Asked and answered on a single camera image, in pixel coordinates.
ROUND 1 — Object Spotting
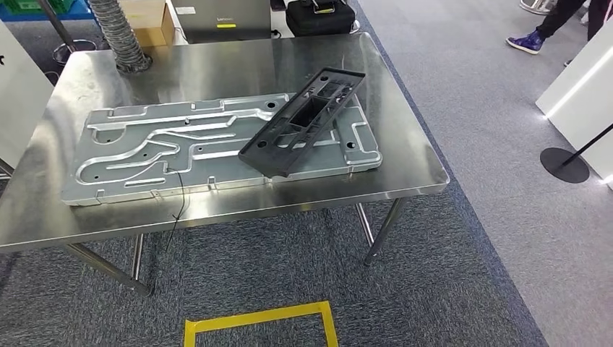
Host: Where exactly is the grey stanchion pole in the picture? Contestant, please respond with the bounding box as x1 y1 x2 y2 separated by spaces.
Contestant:
37 0 97 66

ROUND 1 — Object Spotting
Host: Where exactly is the grey corrugated hose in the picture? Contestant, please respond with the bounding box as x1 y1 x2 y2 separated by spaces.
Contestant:
88 0 153 74

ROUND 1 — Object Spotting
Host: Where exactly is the chrome stanchion base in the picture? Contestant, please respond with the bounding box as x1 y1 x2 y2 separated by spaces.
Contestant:
519 0 559 15

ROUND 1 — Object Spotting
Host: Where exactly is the cardboard box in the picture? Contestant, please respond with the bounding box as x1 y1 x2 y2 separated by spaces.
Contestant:
119 0 176 48

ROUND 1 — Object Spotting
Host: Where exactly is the stamped silver metal panel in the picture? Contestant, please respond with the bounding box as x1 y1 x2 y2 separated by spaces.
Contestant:
61 93 383 207

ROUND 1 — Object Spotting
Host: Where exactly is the black carry case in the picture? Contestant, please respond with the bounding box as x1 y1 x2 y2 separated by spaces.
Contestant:
286 0 356 38

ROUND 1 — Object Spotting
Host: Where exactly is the grey laptop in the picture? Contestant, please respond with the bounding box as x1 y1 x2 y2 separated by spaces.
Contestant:
171 0 273 44

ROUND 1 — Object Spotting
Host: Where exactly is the long black plastic part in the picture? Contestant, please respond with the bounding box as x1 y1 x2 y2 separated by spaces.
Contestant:
238 67 366 178

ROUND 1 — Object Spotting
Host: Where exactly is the stainless steel workbench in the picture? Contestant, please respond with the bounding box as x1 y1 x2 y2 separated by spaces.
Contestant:
0 32 450 298

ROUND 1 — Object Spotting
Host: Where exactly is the black round stand base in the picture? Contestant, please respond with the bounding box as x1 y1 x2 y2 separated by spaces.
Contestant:
540 123 613 184

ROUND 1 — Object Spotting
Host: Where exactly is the blue metal frame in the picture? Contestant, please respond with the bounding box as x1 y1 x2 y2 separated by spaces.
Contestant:
0 2 94 22

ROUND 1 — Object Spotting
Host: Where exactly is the person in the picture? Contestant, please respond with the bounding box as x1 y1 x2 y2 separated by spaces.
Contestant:
506 0 613 67

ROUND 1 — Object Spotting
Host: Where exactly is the thin black wire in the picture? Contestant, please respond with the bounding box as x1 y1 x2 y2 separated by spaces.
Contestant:
165 167 189 252

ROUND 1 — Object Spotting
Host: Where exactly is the white board panel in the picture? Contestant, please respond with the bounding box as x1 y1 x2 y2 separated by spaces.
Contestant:
0 19 54 168

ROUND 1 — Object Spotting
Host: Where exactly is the green plastic crate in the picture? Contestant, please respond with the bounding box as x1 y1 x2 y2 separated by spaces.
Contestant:
0 0 75 14

